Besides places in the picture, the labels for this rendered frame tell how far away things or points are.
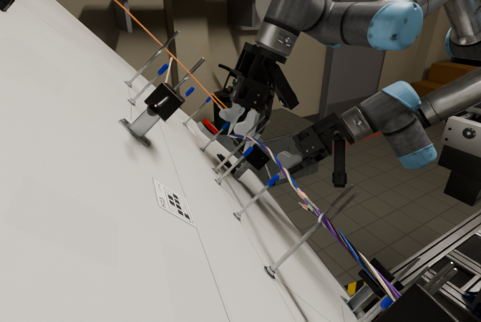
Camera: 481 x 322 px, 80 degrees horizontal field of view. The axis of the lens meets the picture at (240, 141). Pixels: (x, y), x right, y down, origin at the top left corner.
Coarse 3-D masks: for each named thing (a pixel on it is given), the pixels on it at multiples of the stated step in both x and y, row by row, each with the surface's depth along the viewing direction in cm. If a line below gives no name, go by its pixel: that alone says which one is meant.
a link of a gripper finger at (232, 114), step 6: (228, 108) 63; (234, 108) 63; (240, 108) 64; (222, 114) 64; (228, 114) 64; (234, 114) 65; (240, 114) 64; (246, 114) 64; (228, 120) 65; (234, 120) 66; (240, 120) 65; (228, 132) 67
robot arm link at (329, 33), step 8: (328, 0) 55; (328, 8) 54; (336, 8) 54; (344, 8) 52; (320, 16) 54; (328, 16) 55; (336, 16) 53; (320, 24) 55; (328, 24) 55; (336, 24) 53; (304, 32) 58; (312, 32) 57; (320, 32) 57; (328, 32) 56; (336, 32) 54; (320, 40) 60; (328, 40) 58; (336, 40) 56
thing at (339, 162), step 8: (336, 144) 66; (344, 144) 66; (336, 152) 66; (344, 152) 66; (336, 160) 67; (344, 160) 66; (336, 168) 67; (344, 168) 66; (336, 176) 67; (344, 176) 66; (336, 184) 67; (344, 184) 66
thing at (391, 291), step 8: (328, 224) 32; (336, 232) 31; (344, 240) 30; (344, 248) 30; (352, 248) 29; (352, 256) 29; (360, 256) 28; (360, 264) 28; (368, 264) 27; (368, 272) 27; (376, 272) 27; (376, 280) 26; (384, 280) 26; (384, 288) 25; (392, 288) 25; (392, 296) 25
